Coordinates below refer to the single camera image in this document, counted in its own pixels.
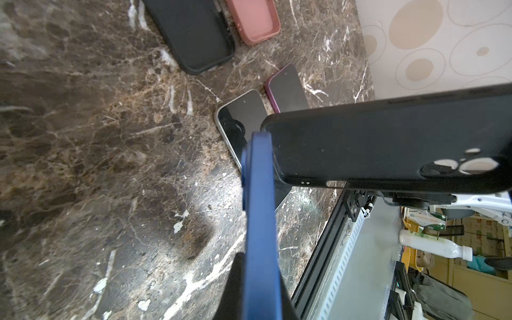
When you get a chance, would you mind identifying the black phone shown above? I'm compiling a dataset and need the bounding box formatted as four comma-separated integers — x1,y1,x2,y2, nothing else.
215,89,293,211
241,132,282,319

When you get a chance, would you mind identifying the white plastic bottle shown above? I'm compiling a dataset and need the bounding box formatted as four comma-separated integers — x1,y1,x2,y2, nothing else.
399,229,473,261

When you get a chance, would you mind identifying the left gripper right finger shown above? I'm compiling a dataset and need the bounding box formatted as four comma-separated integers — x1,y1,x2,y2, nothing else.
280,276,298,320

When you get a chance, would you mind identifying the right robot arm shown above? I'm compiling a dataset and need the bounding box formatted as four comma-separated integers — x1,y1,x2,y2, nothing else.
373,191,511,227

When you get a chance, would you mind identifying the yellow tray with clutter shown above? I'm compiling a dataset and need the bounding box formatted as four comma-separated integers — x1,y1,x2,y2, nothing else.
399,207,447,272

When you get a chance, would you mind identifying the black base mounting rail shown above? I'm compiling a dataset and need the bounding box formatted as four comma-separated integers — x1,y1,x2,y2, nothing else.
291,190,375,319

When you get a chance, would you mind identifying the perforated white cable duct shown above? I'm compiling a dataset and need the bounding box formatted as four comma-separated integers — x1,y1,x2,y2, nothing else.
319,213,365,319

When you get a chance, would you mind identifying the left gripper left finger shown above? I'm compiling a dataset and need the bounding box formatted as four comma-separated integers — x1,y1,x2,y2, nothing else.
213,252,245,320

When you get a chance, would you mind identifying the black phone case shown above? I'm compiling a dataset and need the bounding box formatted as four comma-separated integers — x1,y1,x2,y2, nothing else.
144,0,236,75

